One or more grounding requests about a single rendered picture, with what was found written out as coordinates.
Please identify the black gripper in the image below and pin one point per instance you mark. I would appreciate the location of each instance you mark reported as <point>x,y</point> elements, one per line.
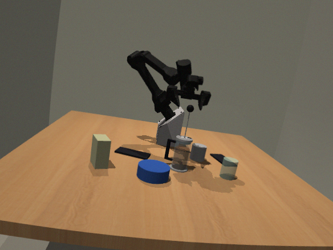
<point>186,92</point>

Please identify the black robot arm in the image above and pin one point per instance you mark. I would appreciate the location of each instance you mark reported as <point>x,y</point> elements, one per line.
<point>171,75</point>

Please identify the glass french press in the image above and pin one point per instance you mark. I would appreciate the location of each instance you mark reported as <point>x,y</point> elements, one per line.
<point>181,150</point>

